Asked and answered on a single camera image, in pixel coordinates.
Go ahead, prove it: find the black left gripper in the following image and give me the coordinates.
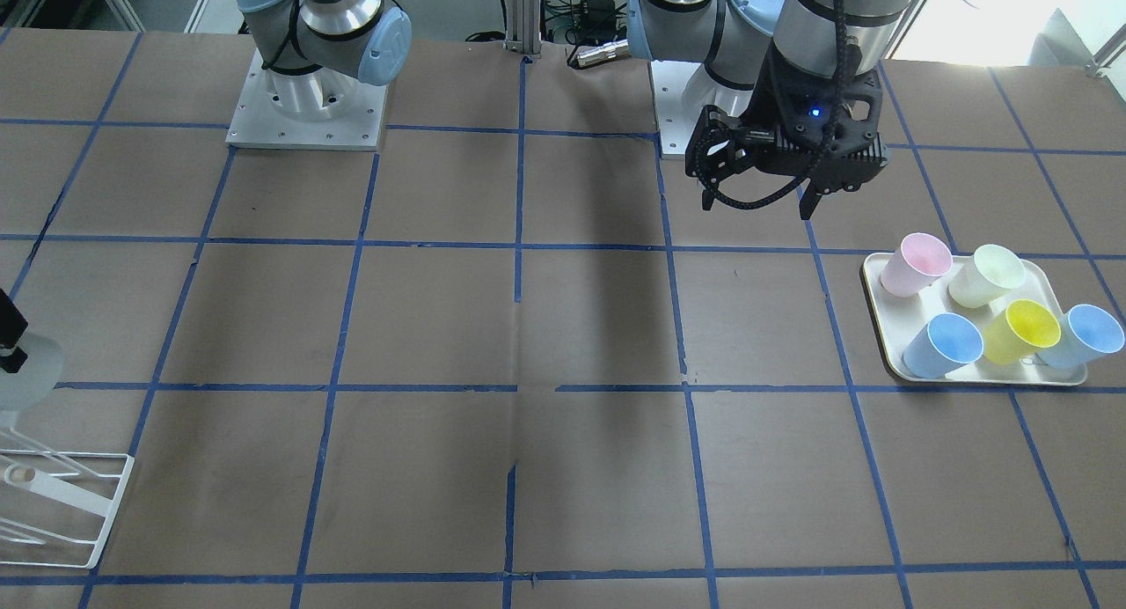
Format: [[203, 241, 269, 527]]
[[683, 43, 890, 221]]

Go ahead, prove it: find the grey plastic cup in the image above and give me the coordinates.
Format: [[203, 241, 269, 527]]
[[1, 332, 65, 412]]

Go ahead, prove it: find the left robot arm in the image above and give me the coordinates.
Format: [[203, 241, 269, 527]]
[[626, 0, 911, 220]]

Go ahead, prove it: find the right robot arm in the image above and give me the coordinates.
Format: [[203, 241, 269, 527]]
[[3, 0, 411, 387]]

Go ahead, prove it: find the pink plastic cup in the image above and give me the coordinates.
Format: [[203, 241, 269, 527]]
[[878, 232, 954, 297]]

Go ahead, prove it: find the pale green plastic cup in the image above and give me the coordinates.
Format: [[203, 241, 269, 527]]
[[947, 244, 1028, 308]]

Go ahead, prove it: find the light blue plastic cup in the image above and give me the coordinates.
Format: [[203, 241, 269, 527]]
[[902, 312, 984, 378]]

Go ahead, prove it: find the yellow plastic cup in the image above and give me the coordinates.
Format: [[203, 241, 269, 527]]
[[982, 299, 1062, 365]]

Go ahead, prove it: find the blue cup near tray corner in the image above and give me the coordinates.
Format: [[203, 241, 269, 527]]
[[1037, 304, 1125, 369]]

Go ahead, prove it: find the cream plastic tray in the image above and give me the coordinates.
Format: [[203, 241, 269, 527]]
[[861, 253, 1087, 387]]

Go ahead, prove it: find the black power adapter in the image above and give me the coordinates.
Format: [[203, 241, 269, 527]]
[[571, 0, 619, 42]]

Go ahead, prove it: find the black braided cable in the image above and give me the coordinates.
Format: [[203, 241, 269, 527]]
[[691, 0, 863, 211]]

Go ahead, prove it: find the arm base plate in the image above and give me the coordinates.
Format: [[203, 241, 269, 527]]
[[650, 61, 709, 159], [225, 52, 388, 152]]

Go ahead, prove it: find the white wire cup rack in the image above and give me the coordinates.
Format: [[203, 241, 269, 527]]
[[3, 411, 135, 570]]

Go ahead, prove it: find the silver cable connector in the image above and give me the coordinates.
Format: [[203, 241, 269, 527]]
[[568, 39, 631, 70]]

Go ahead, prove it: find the aluminium frame post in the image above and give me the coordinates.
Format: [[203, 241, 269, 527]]
[[501, 0, 544, 59]]

